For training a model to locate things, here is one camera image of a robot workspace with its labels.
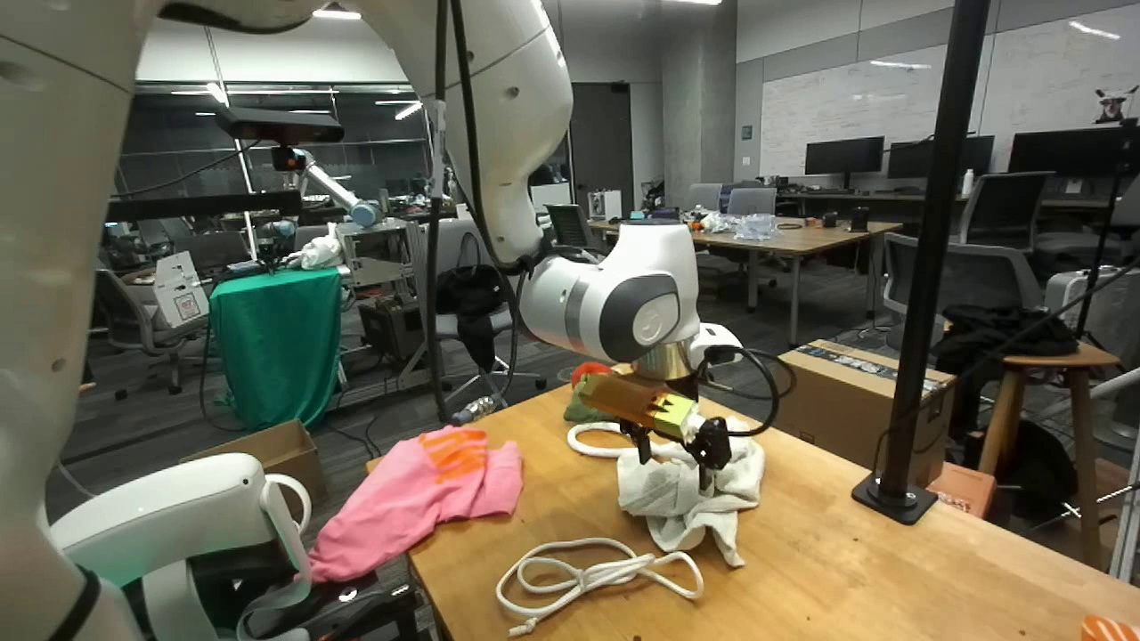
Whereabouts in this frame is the white crumpled plastic item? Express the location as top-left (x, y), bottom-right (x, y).
top-left (280, 226), bottom-right (350, 275)

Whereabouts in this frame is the wooden office desk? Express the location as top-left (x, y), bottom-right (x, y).
top-left (583, 214), bottom-right (904, 349)

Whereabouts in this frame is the white cable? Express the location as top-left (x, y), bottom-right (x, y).
top-left (492, 533), bottom-right (705, 636)

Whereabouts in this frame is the black horizontal bar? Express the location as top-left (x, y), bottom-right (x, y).
top-left (102, 184), bottom-right (307, 228)

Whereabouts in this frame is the ceiling light strip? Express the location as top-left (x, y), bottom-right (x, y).
top-left (310, 5), bottom-right (369, 28)

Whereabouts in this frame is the grey office chair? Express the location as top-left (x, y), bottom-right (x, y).
top-left (1043, 261), bottom-right (1140, 372)

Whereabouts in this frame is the wall whiteboard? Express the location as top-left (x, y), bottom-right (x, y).
top-left (755, 17), bottom-right (1140, 183)

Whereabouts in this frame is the small cardboard box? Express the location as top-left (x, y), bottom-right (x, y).
top-left (191, 419), bottom-right (329, 501)

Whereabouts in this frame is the pink cloth with orange print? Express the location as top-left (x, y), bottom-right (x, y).
top-left (310, 425), bottom-right (527, 586)

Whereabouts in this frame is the round wooden stool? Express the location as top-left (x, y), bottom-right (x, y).
top-left (976, 343), bottom-right (1124, 528)

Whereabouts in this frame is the white office chair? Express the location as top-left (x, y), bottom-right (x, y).
top-left (406, 210), bottom-right (527, 419)

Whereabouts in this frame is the black jacket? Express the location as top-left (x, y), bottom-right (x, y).
top-left (427, 261), bottom-right (513, 372)

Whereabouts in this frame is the black bag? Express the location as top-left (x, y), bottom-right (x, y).
top-left (938, 310), bottom-right (1084, 383)

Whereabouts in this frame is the black computer monitor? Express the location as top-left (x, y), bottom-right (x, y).
top-left (801, 137), bottom-right (888, 183)
top-left (1007, 125), bottom-right (1140, 183)
top-left (888, 133), bottom-right (997, 184)

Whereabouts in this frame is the black camera on boom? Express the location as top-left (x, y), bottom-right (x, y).
top-left (210, 104), bottom-right (350, 173)

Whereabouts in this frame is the black pole with base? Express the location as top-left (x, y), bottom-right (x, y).
top-left (852, 0), bottom-right (992, 528)

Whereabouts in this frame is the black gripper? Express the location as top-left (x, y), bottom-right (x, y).
top-left (628, 413), bottom-right (732, 499)

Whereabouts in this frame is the white paper sign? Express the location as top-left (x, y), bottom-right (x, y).
top-left (148, 249), bottom-right (215, 334)

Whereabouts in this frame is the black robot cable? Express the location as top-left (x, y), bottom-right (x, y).
top-left (425, 0), bottom-right (801, 442)

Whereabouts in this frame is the black mesh office chair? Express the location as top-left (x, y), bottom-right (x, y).
top-left (953, 170), bottom-right (1060, 313)

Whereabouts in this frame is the white tote bag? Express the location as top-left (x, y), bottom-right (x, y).
top-left (566, 419), bottom-right (770, 569)

